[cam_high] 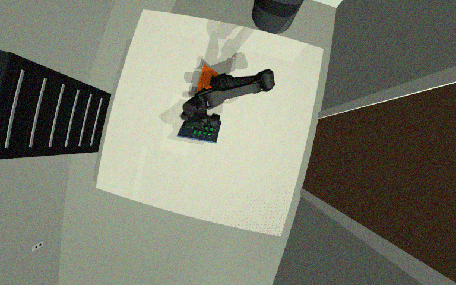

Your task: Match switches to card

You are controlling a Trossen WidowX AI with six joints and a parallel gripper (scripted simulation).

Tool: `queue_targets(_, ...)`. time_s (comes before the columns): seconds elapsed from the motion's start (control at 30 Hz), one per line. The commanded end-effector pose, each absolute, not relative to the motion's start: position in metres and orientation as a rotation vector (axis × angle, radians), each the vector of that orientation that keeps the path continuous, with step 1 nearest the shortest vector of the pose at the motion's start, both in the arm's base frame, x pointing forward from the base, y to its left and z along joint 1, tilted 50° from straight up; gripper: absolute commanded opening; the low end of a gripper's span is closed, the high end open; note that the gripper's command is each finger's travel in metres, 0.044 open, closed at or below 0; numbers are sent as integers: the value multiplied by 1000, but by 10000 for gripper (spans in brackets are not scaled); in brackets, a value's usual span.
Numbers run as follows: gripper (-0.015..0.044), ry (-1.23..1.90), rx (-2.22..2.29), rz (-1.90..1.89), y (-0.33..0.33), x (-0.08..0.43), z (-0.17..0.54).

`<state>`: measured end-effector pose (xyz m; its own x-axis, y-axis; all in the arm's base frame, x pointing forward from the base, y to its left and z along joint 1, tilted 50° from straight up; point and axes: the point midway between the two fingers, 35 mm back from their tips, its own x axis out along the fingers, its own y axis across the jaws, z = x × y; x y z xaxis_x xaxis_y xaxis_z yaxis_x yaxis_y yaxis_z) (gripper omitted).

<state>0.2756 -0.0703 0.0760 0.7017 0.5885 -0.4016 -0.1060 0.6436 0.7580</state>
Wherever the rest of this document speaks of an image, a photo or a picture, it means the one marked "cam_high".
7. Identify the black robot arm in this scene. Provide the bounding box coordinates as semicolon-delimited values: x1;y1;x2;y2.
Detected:
183;69;275;126

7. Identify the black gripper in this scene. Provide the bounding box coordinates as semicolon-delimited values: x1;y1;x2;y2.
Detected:
180;107;220;130

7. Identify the blue switch panel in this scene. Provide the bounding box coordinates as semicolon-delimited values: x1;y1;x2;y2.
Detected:
177;117;221;144

